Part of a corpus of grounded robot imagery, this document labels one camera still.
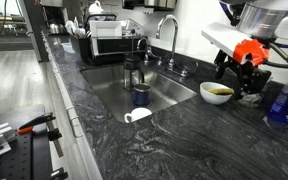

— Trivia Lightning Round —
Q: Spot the white wrist mounting plate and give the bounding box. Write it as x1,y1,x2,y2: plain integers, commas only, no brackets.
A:
200,21,253,58

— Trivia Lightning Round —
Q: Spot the white ceramic cup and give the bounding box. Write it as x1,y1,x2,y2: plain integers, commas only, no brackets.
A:
123,107,153,124

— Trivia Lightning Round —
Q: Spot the stainless steel sink basin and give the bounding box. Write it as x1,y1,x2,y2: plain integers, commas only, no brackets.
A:
80,62,198,124

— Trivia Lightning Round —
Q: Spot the orange camera mount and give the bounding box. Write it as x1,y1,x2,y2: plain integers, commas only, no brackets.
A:
232,38,271,67

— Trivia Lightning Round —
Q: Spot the black dish rack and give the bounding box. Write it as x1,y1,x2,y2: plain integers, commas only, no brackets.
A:
69,13,149,67

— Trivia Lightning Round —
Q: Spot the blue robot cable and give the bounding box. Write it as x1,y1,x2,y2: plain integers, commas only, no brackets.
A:
218,1,236,26

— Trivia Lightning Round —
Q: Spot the glass french press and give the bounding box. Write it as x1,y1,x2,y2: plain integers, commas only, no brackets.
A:
122,28,146,92

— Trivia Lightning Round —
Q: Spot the chrome gooseneck faucet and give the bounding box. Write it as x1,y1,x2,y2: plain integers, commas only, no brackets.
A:
155,14,200,79

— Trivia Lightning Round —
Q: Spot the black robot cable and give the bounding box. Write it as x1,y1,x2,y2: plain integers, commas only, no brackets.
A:
263,42,288,71

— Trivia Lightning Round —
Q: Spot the blue metal mug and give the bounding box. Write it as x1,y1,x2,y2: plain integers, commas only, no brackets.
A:
130,83,152,107

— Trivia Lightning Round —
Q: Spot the chrome sink sprayer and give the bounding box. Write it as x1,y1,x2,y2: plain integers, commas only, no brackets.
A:
143,44,156,66

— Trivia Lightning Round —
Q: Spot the clear plastic container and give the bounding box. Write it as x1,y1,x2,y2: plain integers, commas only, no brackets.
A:
60,41,76,55

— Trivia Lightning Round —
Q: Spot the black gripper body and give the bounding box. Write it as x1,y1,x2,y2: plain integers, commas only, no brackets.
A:
228,60,272,97

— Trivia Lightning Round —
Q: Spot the silver drawer handle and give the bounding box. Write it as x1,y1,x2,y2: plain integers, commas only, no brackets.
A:
65,105,79,122
70,115,85,139

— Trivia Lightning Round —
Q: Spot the clear glass jar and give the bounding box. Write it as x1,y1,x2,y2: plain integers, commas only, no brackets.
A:
236,87,266,109

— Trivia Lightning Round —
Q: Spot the white tray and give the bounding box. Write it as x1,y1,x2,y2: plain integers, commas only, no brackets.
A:
89,20,124,56

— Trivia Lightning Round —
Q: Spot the black perforated breadboard table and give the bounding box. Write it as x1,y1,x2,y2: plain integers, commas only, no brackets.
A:
0,104,69,180

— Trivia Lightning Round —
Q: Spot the white pitcher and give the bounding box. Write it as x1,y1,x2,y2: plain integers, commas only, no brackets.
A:
87,0,105,15

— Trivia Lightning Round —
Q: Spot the silver kettle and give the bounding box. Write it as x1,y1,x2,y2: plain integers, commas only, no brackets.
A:
48,21,66,36

